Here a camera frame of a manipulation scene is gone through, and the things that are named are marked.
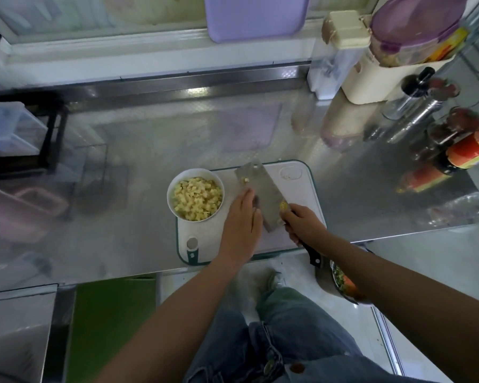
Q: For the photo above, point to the person's left hand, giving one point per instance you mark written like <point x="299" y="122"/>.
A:
<point x="239" y="227"/>

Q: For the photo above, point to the person's right hand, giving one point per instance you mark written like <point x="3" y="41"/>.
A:
<point x="305" y="225"/>

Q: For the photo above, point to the steel cleaver knife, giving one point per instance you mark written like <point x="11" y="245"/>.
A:
<point x="259" y="187"/>

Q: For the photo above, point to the pile of diced potato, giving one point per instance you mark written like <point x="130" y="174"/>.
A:
<point x="196" y="198"/>

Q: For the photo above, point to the white bowl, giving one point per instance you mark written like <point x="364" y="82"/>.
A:
<point x="172" y="199"/>

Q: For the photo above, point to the person's left forearm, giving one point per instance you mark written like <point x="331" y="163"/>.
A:
<point x="164" y="327"/>

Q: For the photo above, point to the person's right forearm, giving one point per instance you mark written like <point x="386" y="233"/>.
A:
<point x="419" y="315"/>

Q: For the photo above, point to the metal bowl with scraps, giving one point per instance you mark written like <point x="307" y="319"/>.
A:
<point x="343" y="284"/>

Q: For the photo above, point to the person's blue jeans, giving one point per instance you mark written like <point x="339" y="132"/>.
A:
<point x="263" y="347"/>

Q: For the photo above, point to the white cutting board green rim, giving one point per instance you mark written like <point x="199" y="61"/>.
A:
<point x="299" y="183"/>

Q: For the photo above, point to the cream plastic canister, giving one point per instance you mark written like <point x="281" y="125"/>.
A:
<point x="375" y="83"/>

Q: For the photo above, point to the green mat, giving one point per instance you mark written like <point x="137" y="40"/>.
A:
<point x="112" y="327"/>

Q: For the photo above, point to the clear plastic bottle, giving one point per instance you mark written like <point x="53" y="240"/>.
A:
<point x="467" y="209"/>

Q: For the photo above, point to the glass bottle black cap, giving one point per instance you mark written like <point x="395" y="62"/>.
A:
<point x="411" y="95"/>

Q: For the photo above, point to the clear container cream lid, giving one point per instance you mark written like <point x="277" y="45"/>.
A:
<point x="335" y="59"/>

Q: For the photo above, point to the sauce bottle red label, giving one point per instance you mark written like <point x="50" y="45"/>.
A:
<point x="467" y="151"/>

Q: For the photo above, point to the glass jar red lid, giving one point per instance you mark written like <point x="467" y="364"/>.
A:
<point x="455" y="127"/>

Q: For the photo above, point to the black metal rack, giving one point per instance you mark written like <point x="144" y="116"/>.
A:
<point x="54" y="135"/>

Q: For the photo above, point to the purple plastic cutting board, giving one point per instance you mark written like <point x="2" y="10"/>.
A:
<point x="255" y="16"/>

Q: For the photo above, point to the pink kettle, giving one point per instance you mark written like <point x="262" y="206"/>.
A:
<point x="16" y="207"/>

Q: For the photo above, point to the purple lid food container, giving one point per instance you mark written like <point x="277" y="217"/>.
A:
<point x="419" y="29"/>

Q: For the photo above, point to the clear plastic storage box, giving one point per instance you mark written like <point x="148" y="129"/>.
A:
<point x="12" y="127"/>

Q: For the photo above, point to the steel bin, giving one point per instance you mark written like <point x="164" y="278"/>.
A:
<point x="16" y="339"/>

